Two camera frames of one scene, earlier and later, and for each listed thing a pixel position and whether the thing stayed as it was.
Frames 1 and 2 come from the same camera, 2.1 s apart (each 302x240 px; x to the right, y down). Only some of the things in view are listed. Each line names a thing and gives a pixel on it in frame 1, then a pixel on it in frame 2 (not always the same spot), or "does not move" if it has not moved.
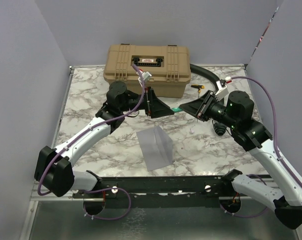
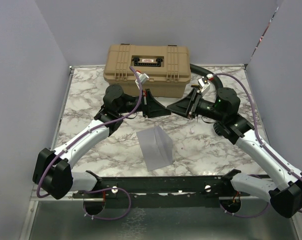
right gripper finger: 199,107 -> 184,105
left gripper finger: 159,108 does not move
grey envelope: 157,147 does not move
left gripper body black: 145,104 does not move
